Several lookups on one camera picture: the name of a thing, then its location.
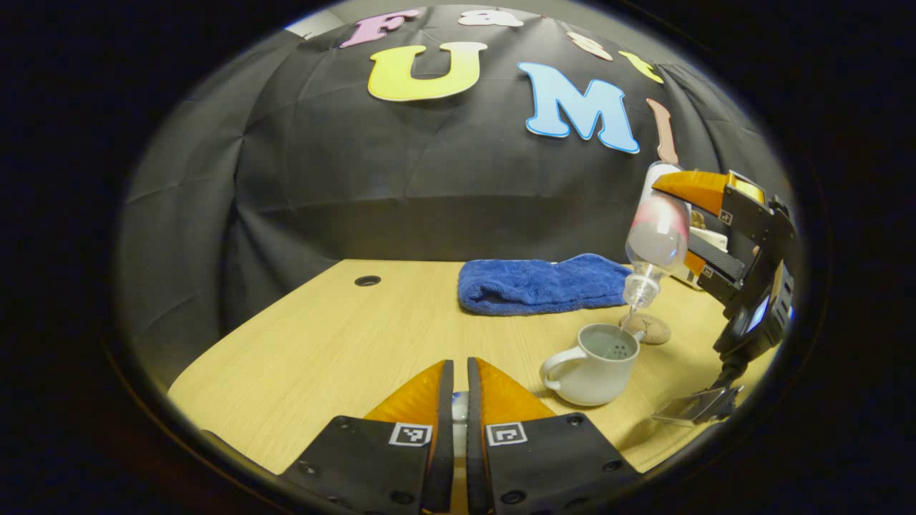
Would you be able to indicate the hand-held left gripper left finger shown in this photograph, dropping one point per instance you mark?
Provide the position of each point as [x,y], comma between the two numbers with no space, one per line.
[445,429]

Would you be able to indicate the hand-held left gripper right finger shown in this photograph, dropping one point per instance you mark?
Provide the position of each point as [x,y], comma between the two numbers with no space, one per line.
[475,429]

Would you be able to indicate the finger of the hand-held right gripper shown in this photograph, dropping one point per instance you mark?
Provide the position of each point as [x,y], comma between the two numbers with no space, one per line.
[715,259]
[751,214]

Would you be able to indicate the white teacup lid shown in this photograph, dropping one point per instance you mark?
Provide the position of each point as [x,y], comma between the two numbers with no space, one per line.
[460,409]

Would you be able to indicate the clear plastic water bottle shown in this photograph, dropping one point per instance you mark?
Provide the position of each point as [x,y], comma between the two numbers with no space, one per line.
[655,243]

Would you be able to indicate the round wooden coaster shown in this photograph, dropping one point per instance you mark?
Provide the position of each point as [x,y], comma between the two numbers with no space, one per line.
[655,332]

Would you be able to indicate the white ceramic teacup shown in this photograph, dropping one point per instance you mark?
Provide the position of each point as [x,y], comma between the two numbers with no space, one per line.
[590,383]

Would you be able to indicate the white toaster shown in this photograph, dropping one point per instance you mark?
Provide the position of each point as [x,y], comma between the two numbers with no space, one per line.
[712,237]

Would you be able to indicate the blue towel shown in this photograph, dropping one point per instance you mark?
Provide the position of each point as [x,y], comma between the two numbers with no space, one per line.
[537,286]

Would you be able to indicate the black backdrop cloth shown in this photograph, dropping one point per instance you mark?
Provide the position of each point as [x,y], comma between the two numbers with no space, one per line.
[429,186]

